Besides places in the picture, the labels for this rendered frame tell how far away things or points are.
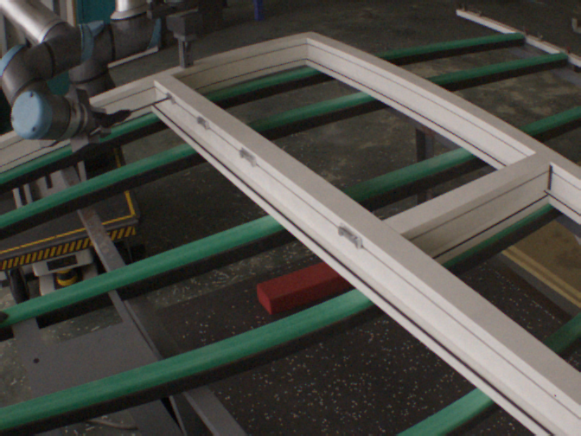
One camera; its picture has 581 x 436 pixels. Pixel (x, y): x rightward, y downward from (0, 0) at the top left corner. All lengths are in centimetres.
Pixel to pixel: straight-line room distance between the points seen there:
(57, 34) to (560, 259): 118
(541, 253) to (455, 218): 48
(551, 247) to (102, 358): 99
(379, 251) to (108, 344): 40
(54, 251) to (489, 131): 151
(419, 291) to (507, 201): 30
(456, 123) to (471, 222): 36
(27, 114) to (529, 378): 95
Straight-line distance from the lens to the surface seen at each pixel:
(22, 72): 129
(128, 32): 223
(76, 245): 233
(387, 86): 159
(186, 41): 166
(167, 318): 145
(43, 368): 99
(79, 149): 140
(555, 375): 78
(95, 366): 97
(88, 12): 526
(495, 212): 115
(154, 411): 129
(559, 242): 156
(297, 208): 115
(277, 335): 95
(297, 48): 183
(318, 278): 145
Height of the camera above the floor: 148
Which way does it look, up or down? 31 degrees down
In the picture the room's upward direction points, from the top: 5 degrees counter-clockwise
